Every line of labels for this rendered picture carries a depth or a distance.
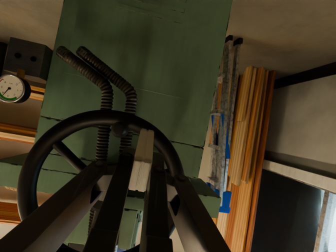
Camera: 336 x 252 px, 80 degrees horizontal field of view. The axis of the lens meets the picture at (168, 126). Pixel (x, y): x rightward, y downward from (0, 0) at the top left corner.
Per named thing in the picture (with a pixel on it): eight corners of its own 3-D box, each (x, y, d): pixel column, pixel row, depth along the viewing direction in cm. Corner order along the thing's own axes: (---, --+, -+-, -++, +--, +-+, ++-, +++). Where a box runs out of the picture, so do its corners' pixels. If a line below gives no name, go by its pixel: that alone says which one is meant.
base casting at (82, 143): (205, 147, 56) (199, 180, 56) (174, 136, 113) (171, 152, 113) (37, 115, 51) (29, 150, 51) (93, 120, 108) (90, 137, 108)
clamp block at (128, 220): (139, 211, 45) (131, 251, 45) (140, 191, 58) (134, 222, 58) (71, 200, 43) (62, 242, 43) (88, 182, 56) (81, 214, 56)
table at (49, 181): (238, 212, 47) (233, 238, 47) (201, 178, 78) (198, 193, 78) (-44, 168, 40) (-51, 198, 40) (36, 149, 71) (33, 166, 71)
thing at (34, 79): (45, 44, 48) (38, 77, 47) (65, 60, 60) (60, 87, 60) (7, 35, 47) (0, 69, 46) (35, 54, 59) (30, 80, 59)
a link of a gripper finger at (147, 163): (143, 160, 16) (152, 162, 16) (147, 129, 22) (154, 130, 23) (136, 191, 17) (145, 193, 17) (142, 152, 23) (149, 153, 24)
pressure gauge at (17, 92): (28, 69, 45) (21, 105, 45) (37, 73, 48) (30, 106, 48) (-2, 62, 44) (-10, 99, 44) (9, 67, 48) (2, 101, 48)
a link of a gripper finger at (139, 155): (136, 191, 17) (127, 190, 17) (142, 152, 23) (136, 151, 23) (143, 161, 16) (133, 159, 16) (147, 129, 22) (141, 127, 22)
